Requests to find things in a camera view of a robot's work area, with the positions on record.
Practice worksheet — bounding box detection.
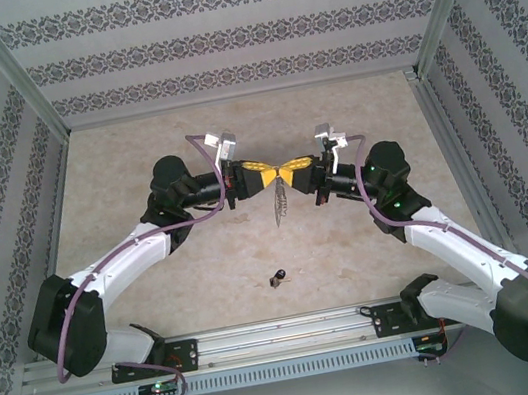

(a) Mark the aluminium rear frame bar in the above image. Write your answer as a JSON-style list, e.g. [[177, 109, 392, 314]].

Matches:
[[63, 60, 422, 133]]

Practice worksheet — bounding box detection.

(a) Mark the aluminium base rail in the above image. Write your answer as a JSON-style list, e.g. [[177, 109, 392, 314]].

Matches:
[[17, 287, 479, 395]]

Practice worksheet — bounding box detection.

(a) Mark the aluminium table edge rail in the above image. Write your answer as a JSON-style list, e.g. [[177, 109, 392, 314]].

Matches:
[[403, 58, 511, 251]]

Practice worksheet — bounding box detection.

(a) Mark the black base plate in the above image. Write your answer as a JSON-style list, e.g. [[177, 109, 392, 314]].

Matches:
[[368, 291, 462, 341], [107, 337, 203, 385]]

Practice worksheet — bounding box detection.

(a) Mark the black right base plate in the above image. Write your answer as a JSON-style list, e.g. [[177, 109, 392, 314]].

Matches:
[[368, 291, 462, 341]]

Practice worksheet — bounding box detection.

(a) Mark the slotted grey cable duct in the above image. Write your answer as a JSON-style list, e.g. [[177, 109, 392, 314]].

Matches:
[[74, 338, 419, 395]]

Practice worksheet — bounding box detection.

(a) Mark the black-headed key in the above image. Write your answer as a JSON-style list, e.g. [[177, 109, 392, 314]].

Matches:
[[265, 266, 294, 290]]

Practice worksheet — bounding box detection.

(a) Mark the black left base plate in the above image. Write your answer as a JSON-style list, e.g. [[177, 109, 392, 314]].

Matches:
[[107, 337, 203, 385]]

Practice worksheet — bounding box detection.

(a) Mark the right circuit board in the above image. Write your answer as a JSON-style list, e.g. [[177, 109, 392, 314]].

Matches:
[[413, 331, 449, 359]]

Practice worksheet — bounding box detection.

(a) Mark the silver keyring with chain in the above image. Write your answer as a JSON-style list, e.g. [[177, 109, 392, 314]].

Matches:
[[268, 175, 296, 230]]

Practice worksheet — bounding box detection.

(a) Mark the left circuit board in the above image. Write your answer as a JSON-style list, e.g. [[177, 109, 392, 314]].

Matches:
[[137, 378, 180, 395]]

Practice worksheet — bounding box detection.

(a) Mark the circuit board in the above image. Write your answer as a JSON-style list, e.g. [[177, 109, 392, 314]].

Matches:
[[413, 331, 449, 359], [137, 378, 180, 395]]

